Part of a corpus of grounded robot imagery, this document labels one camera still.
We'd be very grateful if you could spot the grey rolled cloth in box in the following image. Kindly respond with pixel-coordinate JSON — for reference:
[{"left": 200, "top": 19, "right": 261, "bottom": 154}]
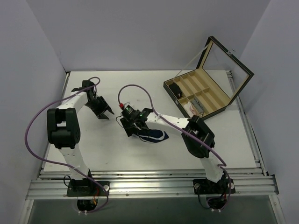
[{"left": 191, "top": 98, "right": 204, "bottom": 117}]

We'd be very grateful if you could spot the navy blue underwear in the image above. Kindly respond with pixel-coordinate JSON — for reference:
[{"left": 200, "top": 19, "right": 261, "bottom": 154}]
[{"left": 137, "top": 129, "right": 169, "bottom": 143}]

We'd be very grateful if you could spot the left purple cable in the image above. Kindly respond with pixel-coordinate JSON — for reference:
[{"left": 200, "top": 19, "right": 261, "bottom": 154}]
[{"left": 25, "top": 76, "right": 110, "bottom": 214}]

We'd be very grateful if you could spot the aluminium rail frame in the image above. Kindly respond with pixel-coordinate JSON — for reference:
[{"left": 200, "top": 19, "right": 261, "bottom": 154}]
[{"left": 27, "top": 70, "right": 286, "bottom": 224}]

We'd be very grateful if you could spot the purple cable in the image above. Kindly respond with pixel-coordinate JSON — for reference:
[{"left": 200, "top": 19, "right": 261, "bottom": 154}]
[
  {"left": 117, "top": 84, "right": 232, "bottom": 212},
  {"left": 25, "top": 76, "right": 110, "bottom": 214}
]

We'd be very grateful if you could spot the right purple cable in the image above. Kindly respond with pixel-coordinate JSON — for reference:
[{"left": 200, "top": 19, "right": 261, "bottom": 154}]
[{"left": 117, "top": 84, "right": 232, "bottom": 212}]

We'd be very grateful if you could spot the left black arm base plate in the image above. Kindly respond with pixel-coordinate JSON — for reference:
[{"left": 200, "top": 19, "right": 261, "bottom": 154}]
[{"left": 66, "top": 179, "right": 110, "bottom": 197}]

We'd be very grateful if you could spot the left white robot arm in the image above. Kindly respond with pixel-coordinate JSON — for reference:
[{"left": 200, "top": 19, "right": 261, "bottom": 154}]
[{"left": 47, "top": 79, "right": 113, "bottom": 196}]

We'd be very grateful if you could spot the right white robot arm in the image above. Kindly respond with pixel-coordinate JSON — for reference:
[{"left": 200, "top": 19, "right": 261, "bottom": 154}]
[{"left": 120, "top": 103, "right": 227, "bottom": 193}]

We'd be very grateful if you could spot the black rolled cloth in box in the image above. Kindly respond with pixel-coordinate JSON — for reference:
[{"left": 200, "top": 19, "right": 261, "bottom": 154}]
[{"left": 169, "top": 83, "right": 183, "bottom": 99}]

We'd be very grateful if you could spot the white pink rolled cloth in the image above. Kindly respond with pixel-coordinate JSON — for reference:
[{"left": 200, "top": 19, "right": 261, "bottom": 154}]
[{"left": 183, "top": 102, "right": 196, "bottom": 118}]

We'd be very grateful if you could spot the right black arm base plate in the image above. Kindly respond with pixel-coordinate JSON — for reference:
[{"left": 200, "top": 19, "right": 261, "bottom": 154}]
[{"left": 192, "top": 178, "right": 229, "bottom": 195}]

